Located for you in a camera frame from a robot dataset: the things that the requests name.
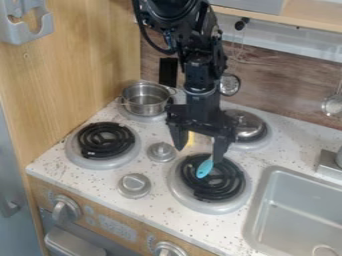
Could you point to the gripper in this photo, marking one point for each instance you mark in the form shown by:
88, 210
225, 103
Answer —
202, 113

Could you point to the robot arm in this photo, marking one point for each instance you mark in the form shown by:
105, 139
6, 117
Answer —
196, 43

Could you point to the yellow toy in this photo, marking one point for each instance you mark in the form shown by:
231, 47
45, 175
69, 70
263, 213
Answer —
191, 138

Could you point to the blue toy spoon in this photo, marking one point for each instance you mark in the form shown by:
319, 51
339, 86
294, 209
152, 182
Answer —
204, 169

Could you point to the silver lid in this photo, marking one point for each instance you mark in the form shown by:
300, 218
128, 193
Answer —
249, 126

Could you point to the round silver hanging utensil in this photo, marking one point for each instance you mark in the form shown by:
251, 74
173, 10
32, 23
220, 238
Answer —
230, 85

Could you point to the silver pot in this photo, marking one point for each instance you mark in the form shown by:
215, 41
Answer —
144, 98

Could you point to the black hanging tool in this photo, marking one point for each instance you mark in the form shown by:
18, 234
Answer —
168, 71

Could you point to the toy stove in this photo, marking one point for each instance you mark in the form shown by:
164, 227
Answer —
107, 146

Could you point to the toy sink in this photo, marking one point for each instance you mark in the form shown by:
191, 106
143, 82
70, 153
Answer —
298, 213

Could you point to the silver hanging strainer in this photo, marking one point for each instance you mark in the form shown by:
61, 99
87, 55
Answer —
333, 104

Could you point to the black wall hook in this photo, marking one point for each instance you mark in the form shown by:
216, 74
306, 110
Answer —
241, 24

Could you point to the grey wall holder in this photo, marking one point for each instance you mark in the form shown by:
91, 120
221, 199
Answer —
20, 23

